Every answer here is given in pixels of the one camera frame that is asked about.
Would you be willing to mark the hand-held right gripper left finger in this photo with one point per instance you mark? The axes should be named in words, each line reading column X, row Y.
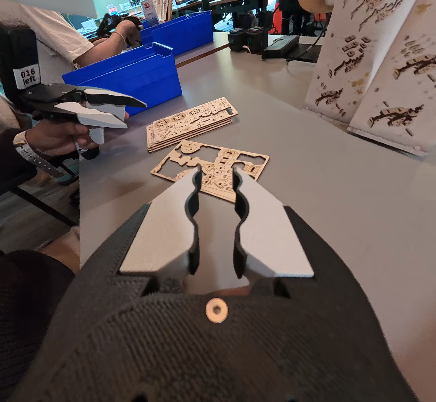
column 160, row 235

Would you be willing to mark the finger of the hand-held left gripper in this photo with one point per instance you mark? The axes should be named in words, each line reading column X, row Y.
column 102, row 117
column 112, row 97

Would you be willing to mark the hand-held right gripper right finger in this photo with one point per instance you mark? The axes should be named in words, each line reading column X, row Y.
column 272, row 238

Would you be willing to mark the single wooden puzzle sheet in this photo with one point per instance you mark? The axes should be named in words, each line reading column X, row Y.
column 218, row 180

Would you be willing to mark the person's left forearm black sleeve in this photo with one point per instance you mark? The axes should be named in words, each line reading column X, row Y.
column 13, row 160

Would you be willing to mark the grey desk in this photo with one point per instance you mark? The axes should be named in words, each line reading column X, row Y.
column 323, row 204

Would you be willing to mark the person's left hand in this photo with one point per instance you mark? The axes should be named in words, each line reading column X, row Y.
column 54, row 136

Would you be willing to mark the large blue plastic bin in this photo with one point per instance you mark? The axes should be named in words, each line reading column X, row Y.
column 136, row 75

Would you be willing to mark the stack of wooden puzzle sheets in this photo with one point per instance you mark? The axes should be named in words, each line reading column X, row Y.
column 190, row 122

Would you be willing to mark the black battery charger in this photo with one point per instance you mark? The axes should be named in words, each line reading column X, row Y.
column 237, row 41
column 256, row 41

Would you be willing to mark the person's black sweater torso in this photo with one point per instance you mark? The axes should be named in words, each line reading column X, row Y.
column 27, row 306

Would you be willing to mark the black flat device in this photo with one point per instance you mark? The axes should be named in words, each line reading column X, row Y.
column 281, row 46

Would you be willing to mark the black stand plate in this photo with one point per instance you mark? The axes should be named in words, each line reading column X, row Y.
column 305, row 54

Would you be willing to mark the black chair frame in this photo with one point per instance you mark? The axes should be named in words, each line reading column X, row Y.
column 41, row 201

